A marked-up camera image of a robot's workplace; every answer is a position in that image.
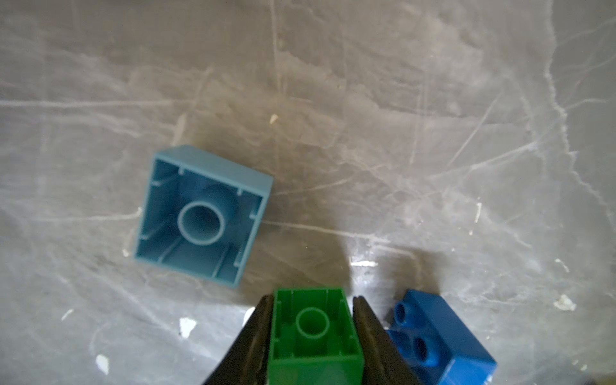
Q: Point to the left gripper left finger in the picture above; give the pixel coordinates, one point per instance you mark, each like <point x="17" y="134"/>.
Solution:
<point x="246" y="360"/>

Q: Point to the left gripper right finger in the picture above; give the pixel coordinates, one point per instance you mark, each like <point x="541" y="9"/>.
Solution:
<point x="383" y="362"/>

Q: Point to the green 2x2 brick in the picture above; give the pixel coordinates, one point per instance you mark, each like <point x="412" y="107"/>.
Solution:
<point x="313" y="339"/>

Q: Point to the dark blue 2x2 brick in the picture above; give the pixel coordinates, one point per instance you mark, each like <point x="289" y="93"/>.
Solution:
<point x="435" y="343"/>

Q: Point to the light blue 2x2 brick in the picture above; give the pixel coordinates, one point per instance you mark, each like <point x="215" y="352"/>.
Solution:
<point x="201" y="214"/>

